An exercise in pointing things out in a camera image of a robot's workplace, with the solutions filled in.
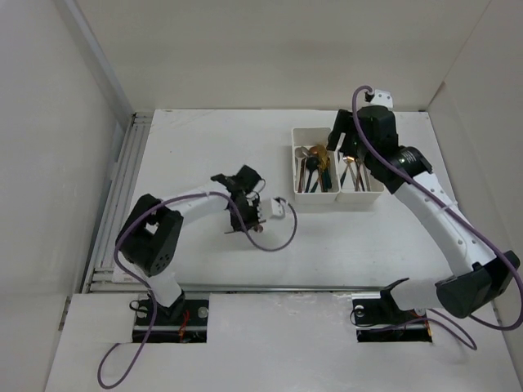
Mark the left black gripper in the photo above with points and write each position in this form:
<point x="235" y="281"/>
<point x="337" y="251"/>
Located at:
<point x="254" y="220"/>

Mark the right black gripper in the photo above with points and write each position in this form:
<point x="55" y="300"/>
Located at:
<point x="342" y="124"/>

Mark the brown wooden spoon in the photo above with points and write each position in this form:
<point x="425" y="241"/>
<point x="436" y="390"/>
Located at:
<point x="301" y="176"/>

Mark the silver round spoon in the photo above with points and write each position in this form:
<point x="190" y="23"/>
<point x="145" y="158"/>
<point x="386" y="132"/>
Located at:
<point x="300" y="154"/>

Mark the gold spoon green handle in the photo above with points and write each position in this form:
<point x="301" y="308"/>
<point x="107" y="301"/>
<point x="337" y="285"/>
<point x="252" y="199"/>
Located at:
<point x="327" y="179"/>
<point x="324" y="152"/>

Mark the rose gold fork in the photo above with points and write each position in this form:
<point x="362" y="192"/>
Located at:
<point x="359" y="184"/>

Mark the small copper teaspoon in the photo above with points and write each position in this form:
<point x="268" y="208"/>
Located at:
<point x="237" y="227"/>

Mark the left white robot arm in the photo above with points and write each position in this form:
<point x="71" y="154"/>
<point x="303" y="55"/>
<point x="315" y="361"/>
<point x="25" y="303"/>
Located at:
<point x="150" y="234"/>

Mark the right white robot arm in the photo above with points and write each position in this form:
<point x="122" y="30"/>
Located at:
<point x="480" y="271"/>

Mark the left white plastic bin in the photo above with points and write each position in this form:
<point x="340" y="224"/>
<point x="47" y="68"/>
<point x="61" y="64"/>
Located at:
<point x="313" y="193"/>

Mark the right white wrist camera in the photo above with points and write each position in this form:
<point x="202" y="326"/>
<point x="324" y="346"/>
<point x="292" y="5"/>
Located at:
<point x="379" y="98"/>

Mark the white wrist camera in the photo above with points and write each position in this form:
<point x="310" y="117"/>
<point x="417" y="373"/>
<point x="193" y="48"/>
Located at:
<point x="379" y="98"/>
<point x="272" y="208"/>

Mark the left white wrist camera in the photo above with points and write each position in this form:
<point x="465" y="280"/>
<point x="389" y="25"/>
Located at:
<point x="272" y="208"/>

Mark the aluminium rail front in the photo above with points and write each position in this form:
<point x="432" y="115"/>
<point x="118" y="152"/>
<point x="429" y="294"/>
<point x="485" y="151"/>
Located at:
<point x="231" y="289"/>

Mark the aluminium rail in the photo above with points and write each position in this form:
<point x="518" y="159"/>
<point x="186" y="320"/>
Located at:
<point x="231" y="289"/>
<point x="123" y="174"/>

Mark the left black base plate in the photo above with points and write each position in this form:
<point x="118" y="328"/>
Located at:
<point x="185" y="323"/>

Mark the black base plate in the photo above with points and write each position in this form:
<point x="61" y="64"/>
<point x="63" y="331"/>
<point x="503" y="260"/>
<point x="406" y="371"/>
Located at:
<point x="185" y="323"/>
<point x="377" y="319"/>

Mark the aluminium rail left side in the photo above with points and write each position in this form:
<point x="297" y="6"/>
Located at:
<point x="123" y="174"/>

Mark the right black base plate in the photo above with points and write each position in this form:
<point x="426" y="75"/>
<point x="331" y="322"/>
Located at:
<point x="377" y="319"/>

